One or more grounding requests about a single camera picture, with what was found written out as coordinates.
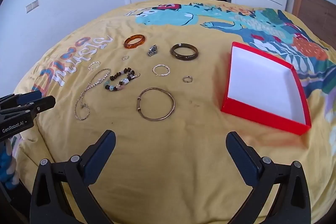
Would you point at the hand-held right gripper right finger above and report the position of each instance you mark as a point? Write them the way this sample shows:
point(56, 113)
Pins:
point(240, 158)

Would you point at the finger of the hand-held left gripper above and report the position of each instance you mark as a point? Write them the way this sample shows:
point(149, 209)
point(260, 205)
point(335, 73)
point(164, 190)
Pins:
point(26, 98)
point(39, 106)

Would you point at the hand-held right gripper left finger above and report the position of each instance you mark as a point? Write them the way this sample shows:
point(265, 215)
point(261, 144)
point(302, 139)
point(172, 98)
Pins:
point(102, 155)

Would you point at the thin metal bangle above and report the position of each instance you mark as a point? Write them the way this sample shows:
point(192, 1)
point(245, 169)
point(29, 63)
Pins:
point(138, 106)

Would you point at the red cardboard box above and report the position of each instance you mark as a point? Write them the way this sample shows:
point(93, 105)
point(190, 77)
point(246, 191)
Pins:
point(257, 82)

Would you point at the silver wristwatch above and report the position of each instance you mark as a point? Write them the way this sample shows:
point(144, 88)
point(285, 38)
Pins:
point(152, 50)

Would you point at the person's left hand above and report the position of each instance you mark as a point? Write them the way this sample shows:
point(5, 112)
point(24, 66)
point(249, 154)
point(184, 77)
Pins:
point(5, 163)

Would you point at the yellow printed blanket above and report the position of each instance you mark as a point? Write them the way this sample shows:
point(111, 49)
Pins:
point(170, 148)

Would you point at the amber bangle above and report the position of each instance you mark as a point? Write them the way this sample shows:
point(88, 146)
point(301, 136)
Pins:
point(126, 43)

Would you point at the dark olive bangle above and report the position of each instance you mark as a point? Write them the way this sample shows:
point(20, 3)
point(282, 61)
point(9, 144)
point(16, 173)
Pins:
point(184, 57)

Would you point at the wooden headboard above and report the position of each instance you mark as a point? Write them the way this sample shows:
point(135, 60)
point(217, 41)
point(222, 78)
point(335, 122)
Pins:
point(315, 11)

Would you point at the white wall switch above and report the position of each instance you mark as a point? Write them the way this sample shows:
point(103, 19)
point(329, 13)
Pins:
point(32, 6)

